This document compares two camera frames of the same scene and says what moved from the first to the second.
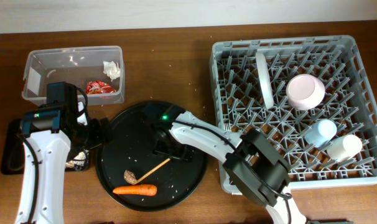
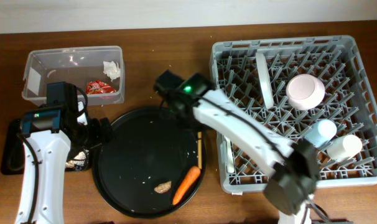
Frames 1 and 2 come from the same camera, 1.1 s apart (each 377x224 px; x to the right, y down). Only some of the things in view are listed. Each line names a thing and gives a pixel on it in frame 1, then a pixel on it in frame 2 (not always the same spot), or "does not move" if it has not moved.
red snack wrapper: [99, 87] does not move
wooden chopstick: [153, 170] to [200, 150]
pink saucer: [305, 91] does not move
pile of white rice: [76, 163] does not move
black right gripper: [185, 154] to [201, 128]
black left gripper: [100, 137] does not move
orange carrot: [139, 190] to [193, 173]
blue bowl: [319, 133] does not move
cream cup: [344, 148] does not move
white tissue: [111, 70] does not move
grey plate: [265, 80] does not move
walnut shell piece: [130, 177] to [163, 187]
